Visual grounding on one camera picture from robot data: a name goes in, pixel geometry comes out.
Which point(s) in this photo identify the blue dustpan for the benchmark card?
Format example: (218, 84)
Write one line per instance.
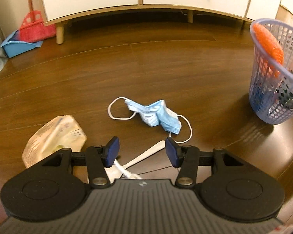
(13, 46)

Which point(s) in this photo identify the beige snack bag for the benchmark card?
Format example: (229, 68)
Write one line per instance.
(60, 132)

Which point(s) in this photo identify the clear plastic water bottle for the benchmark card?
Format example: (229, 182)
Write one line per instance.
(285, 91)

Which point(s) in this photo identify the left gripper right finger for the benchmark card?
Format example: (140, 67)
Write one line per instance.
(225, 184)

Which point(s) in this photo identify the beige pedal trash bin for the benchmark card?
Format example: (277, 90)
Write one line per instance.
(284, 15)

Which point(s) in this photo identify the white toothbrush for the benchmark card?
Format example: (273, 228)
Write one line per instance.
(128, 174)

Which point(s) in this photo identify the red broom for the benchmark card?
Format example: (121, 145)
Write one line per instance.
(33, 29)

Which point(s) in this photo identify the blue surgical face mask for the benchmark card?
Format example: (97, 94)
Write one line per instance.
(154, 114)

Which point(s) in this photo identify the white plastic spoon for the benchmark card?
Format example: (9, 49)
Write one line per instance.
(113, 173)

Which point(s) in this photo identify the blue white milk carton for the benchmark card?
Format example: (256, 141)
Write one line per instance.
(260, 98)

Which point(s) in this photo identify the lavender plastic waste basket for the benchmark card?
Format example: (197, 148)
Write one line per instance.
(271, 87)

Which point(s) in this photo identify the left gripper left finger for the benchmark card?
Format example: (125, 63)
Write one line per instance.
(59, 184)

